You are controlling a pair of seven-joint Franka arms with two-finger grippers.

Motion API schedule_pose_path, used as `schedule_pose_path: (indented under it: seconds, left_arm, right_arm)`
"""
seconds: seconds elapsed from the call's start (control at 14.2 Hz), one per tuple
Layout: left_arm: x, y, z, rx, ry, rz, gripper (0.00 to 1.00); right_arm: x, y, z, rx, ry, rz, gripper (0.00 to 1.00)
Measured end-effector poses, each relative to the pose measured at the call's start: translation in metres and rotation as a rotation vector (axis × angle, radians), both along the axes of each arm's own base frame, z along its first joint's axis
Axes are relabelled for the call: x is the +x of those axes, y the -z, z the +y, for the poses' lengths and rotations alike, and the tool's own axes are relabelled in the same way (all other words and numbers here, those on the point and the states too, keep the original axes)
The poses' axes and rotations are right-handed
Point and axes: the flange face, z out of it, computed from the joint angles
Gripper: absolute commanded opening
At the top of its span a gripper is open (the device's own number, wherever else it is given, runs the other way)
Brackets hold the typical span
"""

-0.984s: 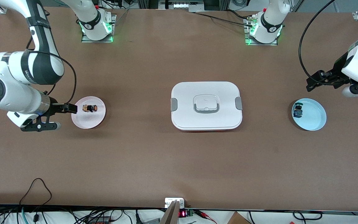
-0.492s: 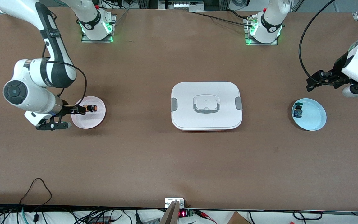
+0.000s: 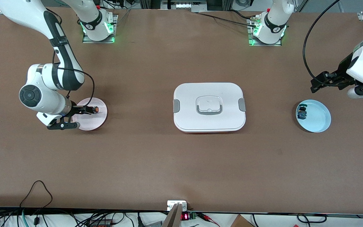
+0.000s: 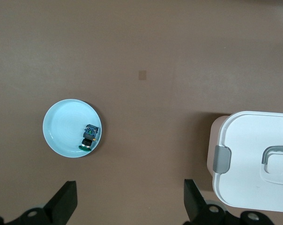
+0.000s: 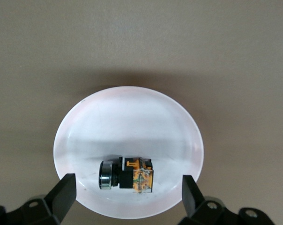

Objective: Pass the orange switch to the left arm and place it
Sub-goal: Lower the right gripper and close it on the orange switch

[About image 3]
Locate red clip lead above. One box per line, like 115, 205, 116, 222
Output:
200, 213, 220, 226

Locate aluminium camera post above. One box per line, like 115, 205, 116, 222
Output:
162, 203, 182, 227

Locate white post mount bracket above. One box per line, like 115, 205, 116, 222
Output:
167, 201, 187, 211

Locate thin black looped cable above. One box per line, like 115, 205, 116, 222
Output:
19, 180, 53, 208

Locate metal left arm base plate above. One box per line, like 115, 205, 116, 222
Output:
248, 16, 282, 47

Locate black cable on table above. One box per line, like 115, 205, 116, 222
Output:
197, 12, 259, 27

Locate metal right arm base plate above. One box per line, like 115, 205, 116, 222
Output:
82, 14, 119, 44

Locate white lunch box grey latches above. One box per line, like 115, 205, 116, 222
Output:
173, 83, 246, 133

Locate brown cardboard piece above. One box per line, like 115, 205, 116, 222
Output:
230, 214, 254, 227

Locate light blue round plate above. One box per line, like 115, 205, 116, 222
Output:
296, 99, 331, 133

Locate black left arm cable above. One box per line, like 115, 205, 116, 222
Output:
303, 0, 341, 79

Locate green push-button switch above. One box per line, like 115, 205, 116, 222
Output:
297, 103, 308, 120

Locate pink round plate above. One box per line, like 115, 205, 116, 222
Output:
71, 97, 108, 131

